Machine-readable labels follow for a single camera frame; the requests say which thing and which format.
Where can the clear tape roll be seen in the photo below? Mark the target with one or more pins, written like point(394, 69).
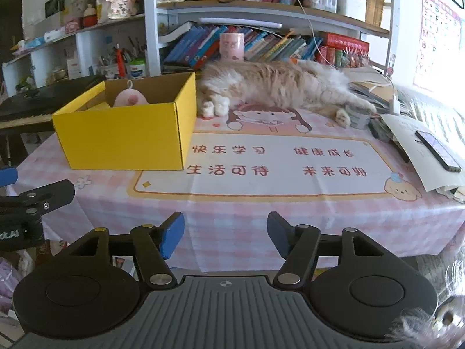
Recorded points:
point(358, 118)

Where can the alphabet wall poster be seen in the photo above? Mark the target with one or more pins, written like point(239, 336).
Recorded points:
point(439, 40)

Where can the large red box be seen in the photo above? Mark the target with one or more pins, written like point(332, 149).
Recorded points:
point(345, 41)

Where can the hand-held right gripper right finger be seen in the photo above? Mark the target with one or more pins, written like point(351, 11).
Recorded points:
point(279, 233)

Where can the yellow cardboard box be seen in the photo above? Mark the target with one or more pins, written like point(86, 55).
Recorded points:
point(127, 138)

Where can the black smartphone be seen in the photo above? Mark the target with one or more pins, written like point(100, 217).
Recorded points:
point(437, 151)

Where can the white storage container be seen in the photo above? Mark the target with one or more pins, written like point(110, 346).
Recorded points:
point(351, 7)

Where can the black electronic keyboard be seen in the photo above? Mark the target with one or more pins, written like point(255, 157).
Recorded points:
point(43, 96)

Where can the small red and white doll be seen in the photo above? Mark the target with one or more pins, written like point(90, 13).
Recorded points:
point(90, 16)

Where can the white light bar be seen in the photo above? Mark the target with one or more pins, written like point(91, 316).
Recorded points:
point(239, 23)

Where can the colourful box with white sticks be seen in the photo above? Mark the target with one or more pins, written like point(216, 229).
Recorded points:
point(350, 58)

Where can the grey fur pompom charm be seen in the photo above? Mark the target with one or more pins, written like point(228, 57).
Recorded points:
point(447, 316)

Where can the pink printed cup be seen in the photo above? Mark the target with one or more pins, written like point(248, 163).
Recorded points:
point(231, 47)

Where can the white cubby shelf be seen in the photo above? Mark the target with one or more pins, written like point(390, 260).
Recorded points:
point(87, 43)

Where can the pink printed desk mat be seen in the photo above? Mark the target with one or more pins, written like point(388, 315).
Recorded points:
point(254, 218)

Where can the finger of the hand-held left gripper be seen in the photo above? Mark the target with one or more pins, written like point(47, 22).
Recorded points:
point(8, 177)
point(54, 192)

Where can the white bookshelf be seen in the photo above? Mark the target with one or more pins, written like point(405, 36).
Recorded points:
point(152, 36)

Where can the white printed paper sheet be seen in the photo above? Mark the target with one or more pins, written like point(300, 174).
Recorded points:
point(410, 149)

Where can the small pink box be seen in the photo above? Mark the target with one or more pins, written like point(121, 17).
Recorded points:
point(72, 25)

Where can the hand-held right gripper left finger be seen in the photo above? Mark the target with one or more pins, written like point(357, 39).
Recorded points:
point(172, 233)

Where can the dark stationery bundle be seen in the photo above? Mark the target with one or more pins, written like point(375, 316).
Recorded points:
point(379, 130)

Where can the white box with red label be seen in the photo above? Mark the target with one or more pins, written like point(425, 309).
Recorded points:
point(73, 68)

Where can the stack of notebooks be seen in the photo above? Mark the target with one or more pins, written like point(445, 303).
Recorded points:
point(370, 87)

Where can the fluffy cream cat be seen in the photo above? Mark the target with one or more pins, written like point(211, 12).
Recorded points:
point(283, 80)

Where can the pen holder with pens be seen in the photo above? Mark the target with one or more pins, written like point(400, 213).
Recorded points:
point(109, 69)

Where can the pink plush toy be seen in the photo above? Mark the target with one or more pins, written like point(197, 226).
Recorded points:
point(129, 96)

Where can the white charger plug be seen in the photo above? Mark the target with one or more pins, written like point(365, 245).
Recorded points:
point(395, 104)

